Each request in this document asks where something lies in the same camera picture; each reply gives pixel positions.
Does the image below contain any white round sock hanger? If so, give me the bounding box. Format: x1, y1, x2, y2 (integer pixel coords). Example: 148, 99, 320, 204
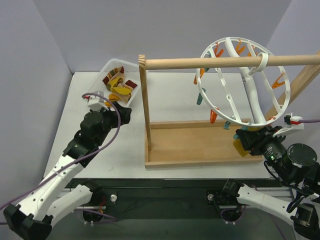
193, 37, 291, 127

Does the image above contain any mustard yellow sock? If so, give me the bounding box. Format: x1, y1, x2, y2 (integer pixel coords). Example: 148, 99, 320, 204
233, 139, 250, 157
106, 77, 132, 103

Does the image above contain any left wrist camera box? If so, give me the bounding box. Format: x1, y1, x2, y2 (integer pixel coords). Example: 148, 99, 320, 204
85, 95, 105, 111

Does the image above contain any white plastic mesh basket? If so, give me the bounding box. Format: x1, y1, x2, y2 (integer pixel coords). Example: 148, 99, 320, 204
88, 59, 141, 107

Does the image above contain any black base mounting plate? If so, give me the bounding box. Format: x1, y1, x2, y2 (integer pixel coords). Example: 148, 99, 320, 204
64, 177, 251, 221

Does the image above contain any wooden hanger rack stand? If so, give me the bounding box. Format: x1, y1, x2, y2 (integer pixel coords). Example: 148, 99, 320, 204
138, 52, 320, 166

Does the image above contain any purple cable at base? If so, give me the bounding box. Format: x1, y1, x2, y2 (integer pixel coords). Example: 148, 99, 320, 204
74, 208, 118, 223

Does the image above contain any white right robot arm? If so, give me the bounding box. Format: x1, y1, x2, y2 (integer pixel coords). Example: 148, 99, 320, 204
221, 125, 320, 240

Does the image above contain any striped cream maroon sock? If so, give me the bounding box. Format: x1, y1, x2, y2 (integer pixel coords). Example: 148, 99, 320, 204
121, 79, 138, 92

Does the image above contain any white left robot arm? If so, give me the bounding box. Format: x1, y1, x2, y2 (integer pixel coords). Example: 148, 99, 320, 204
3, 102, 132, 240

